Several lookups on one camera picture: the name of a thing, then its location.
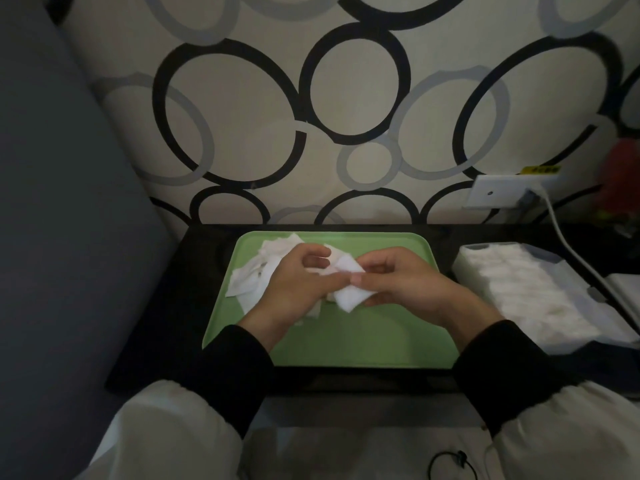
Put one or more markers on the white wall socket plate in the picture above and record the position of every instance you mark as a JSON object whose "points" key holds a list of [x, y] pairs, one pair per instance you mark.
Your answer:
{"points": [[490, 192]]}

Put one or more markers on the white power bank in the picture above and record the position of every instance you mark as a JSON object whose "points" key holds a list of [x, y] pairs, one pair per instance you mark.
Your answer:
{"points": [[627, 289]]}

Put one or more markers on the green plastic tray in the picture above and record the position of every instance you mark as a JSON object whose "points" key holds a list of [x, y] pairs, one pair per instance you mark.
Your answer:
{"points": [[360, 339]]}

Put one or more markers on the person's left hand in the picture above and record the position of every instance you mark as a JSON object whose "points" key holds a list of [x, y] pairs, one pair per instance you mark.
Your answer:
{"points": [[290, 294]]}

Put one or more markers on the grey upholstered sofa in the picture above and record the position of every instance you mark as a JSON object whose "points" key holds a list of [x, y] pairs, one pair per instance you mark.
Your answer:
{"points": [[65, 244]]}

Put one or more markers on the red decoration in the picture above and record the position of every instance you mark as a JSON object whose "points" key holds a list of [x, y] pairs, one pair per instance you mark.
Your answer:
{"points": [[620, 179]]}

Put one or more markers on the pile of white cotton pads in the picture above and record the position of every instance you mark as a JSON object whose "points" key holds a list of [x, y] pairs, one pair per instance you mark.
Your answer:
{"points": [[250, 279]]}

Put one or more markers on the person's right forearm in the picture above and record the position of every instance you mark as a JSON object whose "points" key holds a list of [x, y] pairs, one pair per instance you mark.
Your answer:
{"points": [[535, 404]]}

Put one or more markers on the person's right hand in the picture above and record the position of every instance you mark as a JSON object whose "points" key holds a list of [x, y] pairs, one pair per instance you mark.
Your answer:
{"points": [[425, 284]]}

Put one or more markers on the person's left forearm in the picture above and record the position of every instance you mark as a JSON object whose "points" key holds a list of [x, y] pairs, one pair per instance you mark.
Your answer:
{"points": [[200, 409]]}

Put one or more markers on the yellow warning sticker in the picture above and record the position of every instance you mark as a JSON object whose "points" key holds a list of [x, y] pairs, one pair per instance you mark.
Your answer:
{"points": [[540, 169]]}

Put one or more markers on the clear plastic box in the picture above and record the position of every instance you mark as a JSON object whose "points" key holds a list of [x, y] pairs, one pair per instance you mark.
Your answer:
{"points": [[550, 347]]}

